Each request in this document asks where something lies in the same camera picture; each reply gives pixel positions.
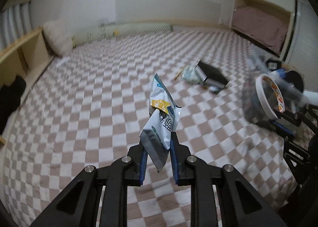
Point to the white paper card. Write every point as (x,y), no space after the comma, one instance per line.
(63,62)

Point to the teal clear packet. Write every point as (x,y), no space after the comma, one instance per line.
(213,89)

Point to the gold brown stick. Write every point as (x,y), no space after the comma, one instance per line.
(179,73)

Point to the wooden alcove frame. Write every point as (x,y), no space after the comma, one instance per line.
(287,38)

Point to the long green pillow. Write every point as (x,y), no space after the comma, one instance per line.
(129,31)

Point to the white slatted blind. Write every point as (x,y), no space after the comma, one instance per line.
(306,30)

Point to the small black labelled box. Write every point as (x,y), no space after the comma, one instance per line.
(272,64)

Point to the black cloth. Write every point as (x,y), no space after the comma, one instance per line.
(11,102)

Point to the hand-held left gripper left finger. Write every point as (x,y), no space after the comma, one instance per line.
(141,167)

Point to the crumpled plastic wrapper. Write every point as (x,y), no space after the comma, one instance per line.
(190,74)

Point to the clear tape roll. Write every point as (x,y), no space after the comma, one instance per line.
(263,97)

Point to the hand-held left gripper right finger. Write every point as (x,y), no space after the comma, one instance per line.
(174,164)

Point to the wooden bedside shelf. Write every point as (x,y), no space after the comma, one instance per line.
(29,50)

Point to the pink bedding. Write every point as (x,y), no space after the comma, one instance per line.
(258,25)

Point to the clear plastic container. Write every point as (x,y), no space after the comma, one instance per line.
(251,102)

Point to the black hexagonal box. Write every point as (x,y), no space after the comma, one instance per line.
(212,75)

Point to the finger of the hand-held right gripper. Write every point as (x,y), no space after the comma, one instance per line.
(285,128)
(295,116)

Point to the grey curtain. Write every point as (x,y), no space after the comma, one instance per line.
(15,23)

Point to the silver blue sachet packet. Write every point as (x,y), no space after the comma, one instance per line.
(160,122)

